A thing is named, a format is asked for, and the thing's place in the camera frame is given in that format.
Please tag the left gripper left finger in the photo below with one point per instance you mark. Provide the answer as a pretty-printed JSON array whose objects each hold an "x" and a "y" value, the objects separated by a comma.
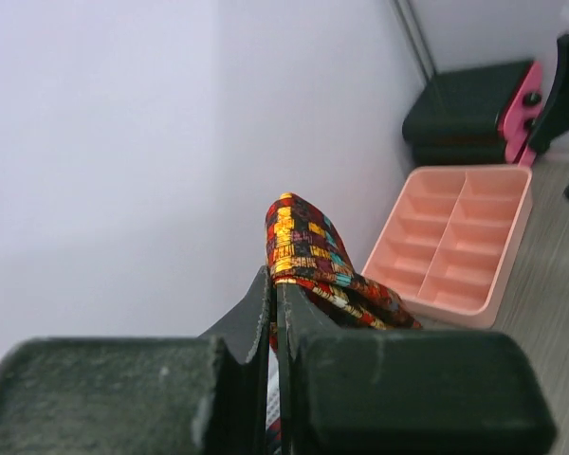
[{"x": 142, "y": 395}]

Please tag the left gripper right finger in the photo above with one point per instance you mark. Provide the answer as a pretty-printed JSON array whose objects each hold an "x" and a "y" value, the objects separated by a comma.
[{"x": 365, "y": 391}]

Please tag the multicoloured patterned tie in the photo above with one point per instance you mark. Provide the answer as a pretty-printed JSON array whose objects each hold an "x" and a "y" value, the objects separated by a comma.
[{"x": 303, "y": 247}]

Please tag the black pink drawer unit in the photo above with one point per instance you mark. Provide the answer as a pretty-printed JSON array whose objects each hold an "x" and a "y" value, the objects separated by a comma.
[{"x": 476, "y": 116}]

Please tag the pink compartment organizer tray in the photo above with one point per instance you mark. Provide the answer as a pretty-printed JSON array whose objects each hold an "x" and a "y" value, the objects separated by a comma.
[{"x": 450, "y": 242}]

